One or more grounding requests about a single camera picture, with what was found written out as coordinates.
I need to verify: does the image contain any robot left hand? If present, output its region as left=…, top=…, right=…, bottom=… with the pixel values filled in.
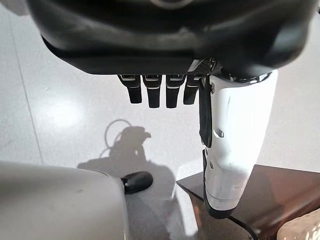
left=26, top=0, right=318, bottom=220

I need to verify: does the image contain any silver robot left leg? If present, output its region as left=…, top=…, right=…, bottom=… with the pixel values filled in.
left=0, top=161, right=155, bottom=240

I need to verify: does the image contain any cream wicker basket tray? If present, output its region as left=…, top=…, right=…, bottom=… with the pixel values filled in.
left=276, top=209, right=320, bottom=240

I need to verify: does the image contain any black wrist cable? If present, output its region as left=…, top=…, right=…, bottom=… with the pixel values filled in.
left=228, top=214, right=260, bottom=240

